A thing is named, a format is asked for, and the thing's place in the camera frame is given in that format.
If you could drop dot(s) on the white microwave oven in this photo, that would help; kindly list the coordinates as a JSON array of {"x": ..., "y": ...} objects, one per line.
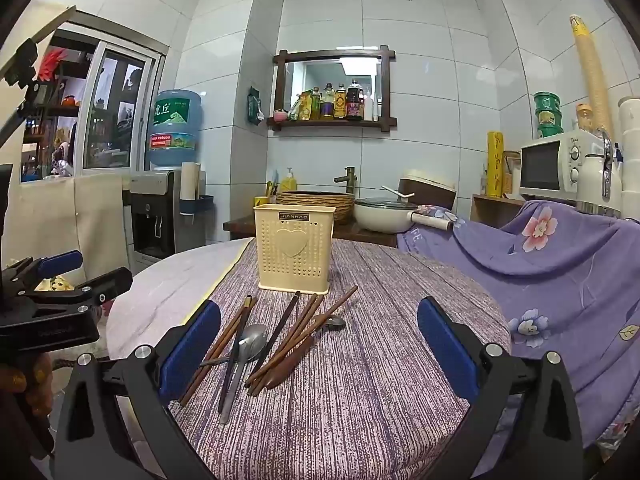
[{"x": 542, "y": 165}]

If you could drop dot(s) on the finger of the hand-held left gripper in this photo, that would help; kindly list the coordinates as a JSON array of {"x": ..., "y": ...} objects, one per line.
[
  {"x": 60, "y": 262},
  {"x": 107, "y": 285}
]

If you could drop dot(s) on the small pink cup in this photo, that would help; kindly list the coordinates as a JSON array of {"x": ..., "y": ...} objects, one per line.
[{"x": 278, "y": 116}]

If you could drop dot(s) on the sliding glass window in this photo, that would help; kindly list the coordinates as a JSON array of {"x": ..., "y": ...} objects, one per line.
[{"x": 97, "y": 110}]

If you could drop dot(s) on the beige cloth cover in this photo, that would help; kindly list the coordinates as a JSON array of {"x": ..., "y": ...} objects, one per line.
[{"x": 65, "y": 215}]

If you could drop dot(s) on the white steel kettle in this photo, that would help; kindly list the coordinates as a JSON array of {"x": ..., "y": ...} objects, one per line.
[{"x": 592, "y": 180}]

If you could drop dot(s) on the yellow wrap roll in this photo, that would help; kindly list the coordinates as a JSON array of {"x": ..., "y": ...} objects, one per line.
[{"x": 495, "y": 165}]

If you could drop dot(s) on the white brown rice cooker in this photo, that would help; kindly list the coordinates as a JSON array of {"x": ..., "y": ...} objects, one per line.
[{"x": 430, "y": 187}]

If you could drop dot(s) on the large steel spoon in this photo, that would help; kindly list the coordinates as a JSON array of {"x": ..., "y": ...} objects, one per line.
[{"x": 252, "y": 337}]

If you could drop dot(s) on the black chopstick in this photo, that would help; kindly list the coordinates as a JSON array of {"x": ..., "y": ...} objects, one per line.
[
  {"x": 231, "y": 375},
  {"x": 282, "y": 322}
]

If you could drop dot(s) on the dark wooden wall shelf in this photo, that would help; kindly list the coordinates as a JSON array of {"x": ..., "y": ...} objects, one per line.
[{"x": 330, "y": 55}]

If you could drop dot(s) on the purple floral cloth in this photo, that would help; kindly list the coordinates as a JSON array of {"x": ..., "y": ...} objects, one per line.
[{"x": 550, "y": 270}]

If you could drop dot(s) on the yellow soap bottle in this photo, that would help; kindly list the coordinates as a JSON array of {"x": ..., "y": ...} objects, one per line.
[{"x": 288, "y": 182}]

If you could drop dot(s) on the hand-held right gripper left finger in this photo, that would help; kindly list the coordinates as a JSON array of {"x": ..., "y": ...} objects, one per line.
[{"x": 192, "y": 347}]

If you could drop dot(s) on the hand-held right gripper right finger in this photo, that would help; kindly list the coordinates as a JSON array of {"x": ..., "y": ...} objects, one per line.
[{"x": 445, "y": 350}]

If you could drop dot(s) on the blue water jug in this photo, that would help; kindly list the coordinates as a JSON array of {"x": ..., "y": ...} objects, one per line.
[{"x": 172, "y": 130}]

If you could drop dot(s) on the red flower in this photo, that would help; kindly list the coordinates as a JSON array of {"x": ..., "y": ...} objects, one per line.
[{"x": 50, "y": 62}]

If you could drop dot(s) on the grey water dispenser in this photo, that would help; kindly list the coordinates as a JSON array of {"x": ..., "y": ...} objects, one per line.
[{"x": 150, "y": 220}]

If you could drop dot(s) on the tall stack of paper cups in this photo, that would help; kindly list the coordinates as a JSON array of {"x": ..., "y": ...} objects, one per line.
[{"x": 592, "y": 75}]

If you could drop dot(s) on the light wooden cabinet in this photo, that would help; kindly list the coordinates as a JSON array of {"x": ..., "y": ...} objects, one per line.
[{"x": 492, "y": 212}]

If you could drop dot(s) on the white pot with glass lid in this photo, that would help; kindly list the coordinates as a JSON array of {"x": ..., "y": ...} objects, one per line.
[{"x": 380, "y": 217}]

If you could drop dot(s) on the beige plastic utensil holder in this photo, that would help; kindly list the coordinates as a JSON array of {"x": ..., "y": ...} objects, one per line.
[{"x": 292, "y": 260}]

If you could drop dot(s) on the thin steel utensil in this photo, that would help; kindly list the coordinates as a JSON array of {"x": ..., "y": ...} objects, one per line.
[{"x": 215, "y": 361}]

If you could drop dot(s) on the person's left hand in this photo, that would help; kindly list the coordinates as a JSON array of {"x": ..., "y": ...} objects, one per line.
[{"x": 32, "y": 390}]

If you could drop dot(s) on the purple striped tablecloth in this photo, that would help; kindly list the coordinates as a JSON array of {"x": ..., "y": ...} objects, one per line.
[{"x": 375, "y": 385}]

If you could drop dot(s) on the glass jar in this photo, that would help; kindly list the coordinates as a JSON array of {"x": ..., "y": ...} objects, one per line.
[{"x": 511, "y": 172}]

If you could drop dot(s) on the row of condiment bottles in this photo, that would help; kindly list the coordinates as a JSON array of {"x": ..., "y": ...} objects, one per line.
[{"x": 340, "y": 105}]

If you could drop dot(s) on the green wall pouch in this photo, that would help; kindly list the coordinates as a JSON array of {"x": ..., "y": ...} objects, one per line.
[{"x": 254, "y": 105}]

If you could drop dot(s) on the brass faucet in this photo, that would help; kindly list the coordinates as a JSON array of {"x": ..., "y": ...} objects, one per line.
[{"x": 350, "y": 177}]

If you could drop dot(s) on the stacked green containers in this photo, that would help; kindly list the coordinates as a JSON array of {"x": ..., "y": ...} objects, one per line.
[{"x": 547, "y": 115}]

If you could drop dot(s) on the black clamp stand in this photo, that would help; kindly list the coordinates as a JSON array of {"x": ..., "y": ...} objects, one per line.
[{"x": 22, "y": 62}]

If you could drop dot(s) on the orange bottle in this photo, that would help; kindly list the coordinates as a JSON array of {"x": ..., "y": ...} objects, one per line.
[{"x": 583, "y": 117}]

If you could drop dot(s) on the dark wooden counter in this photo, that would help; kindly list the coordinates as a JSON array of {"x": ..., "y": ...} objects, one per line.
[{"x": 237, "y": 225}]

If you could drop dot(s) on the woven basket basin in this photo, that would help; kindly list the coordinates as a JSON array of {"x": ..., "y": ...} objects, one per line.
[{"x": 342, "y": 207}]

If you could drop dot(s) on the yellow cup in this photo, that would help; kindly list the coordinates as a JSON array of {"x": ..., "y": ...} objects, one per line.
[{"x": 261, "y": 201}]

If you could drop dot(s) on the paper cup holder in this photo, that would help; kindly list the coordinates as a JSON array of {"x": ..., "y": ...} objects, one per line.
[{"x": 192, "y": 185}]

